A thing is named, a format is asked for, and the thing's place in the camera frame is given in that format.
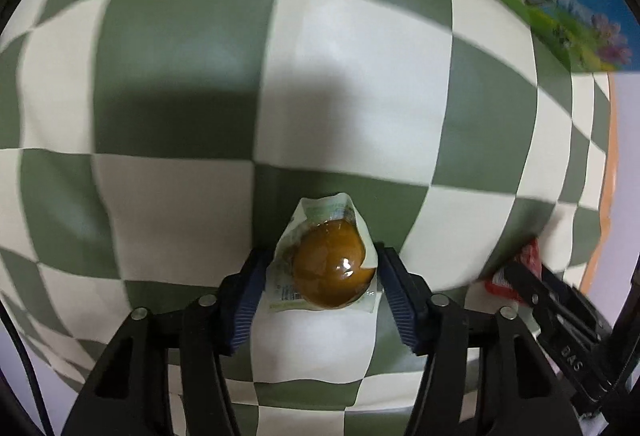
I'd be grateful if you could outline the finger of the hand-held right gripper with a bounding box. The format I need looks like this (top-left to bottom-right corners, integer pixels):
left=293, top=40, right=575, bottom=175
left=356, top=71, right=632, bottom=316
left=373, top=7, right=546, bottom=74
left=541, top=266, right=613, bottom=334
left=502, top=262, right=553, bottom=322

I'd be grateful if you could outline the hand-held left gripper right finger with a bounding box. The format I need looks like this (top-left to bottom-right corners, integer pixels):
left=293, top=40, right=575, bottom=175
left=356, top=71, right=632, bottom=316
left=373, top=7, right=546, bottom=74
left=374, top=243, right=583, bottom=436

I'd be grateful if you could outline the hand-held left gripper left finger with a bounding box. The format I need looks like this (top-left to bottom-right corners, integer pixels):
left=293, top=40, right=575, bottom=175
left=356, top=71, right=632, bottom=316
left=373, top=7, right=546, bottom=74
left=62, top=246, right=275, bottom=436

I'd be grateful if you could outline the small red and white packet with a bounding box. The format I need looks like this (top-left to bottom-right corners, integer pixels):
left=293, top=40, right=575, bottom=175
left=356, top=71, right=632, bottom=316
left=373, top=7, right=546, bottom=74
left=482, top=239, right=543, bottom=303

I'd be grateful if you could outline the braised egg packet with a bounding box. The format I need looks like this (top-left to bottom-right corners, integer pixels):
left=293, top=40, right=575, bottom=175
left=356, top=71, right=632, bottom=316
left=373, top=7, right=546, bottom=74
left=267, top=190, right=383, bottom=314

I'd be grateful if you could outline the green checkered blanket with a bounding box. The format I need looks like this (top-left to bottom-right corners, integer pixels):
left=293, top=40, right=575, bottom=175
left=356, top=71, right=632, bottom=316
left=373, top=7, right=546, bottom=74
left=0, top=0, right=617, bottom=436

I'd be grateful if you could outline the black cable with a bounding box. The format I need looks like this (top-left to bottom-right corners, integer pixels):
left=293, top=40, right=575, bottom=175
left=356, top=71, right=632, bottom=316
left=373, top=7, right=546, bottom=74
left=0, top=286, right=57, bottom=436

